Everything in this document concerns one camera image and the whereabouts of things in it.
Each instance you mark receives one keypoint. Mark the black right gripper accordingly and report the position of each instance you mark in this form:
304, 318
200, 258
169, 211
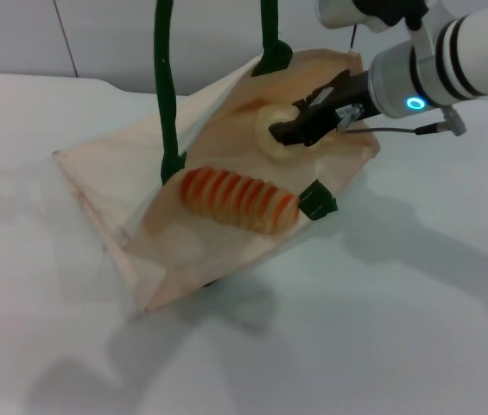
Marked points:
334, 108

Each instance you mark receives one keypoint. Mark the round pale egg yolk pastry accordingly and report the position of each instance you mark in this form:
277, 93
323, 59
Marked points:
269, 144

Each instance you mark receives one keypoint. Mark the orange striped long bread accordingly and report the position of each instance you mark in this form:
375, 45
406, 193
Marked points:
235, 199

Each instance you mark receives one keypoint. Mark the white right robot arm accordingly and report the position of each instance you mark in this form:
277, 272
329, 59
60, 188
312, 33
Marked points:
399, 78

